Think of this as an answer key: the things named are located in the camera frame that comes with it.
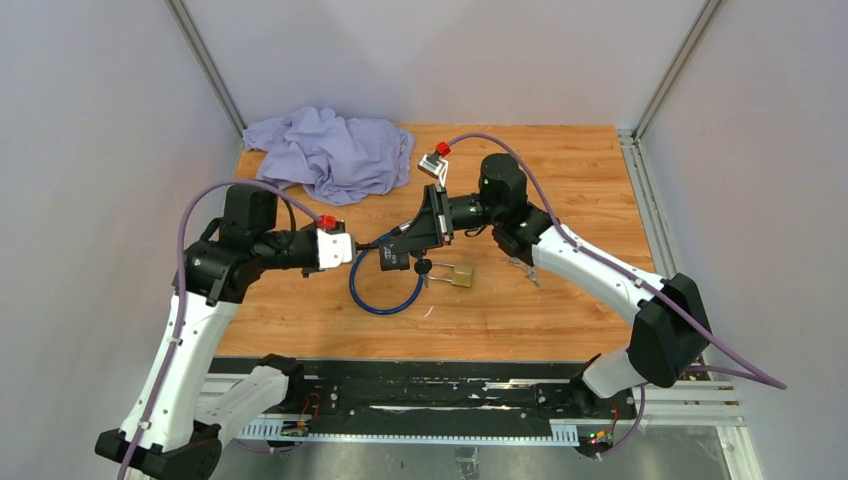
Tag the silver key bunch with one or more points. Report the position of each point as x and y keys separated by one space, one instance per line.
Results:
x=526 y=270

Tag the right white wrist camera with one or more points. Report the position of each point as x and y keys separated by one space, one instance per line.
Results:
x=435 y=164

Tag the brass padlock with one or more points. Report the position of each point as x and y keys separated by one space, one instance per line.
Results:
x=457 y=275

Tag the small black padlock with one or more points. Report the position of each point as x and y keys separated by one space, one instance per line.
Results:
x=389 y=258

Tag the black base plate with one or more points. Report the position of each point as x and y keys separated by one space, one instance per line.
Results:
x=478 y=403

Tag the black head key pair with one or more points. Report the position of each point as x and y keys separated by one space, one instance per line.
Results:
x=422 y=268

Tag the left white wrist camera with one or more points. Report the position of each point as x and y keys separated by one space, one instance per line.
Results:
x=335 y=245

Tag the crumpled lavender cloth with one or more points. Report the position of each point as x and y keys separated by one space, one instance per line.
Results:
x=336 y=160

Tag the blue cable lock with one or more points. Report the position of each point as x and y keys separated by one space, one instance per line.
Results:
x=383 y=298

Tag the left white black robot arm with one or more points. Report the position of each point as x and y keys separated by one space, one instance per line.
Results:
x=170 y=433

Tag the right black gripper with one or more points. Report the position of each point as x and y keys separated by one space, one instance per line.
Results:
x=433 y=226

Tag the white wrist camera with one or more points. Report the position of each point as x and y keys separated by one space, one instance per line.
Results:
x=435 y=164
x=335 y=245

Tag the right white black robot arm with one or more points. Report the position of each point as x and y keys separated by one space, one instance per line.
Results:
x=668 y=317

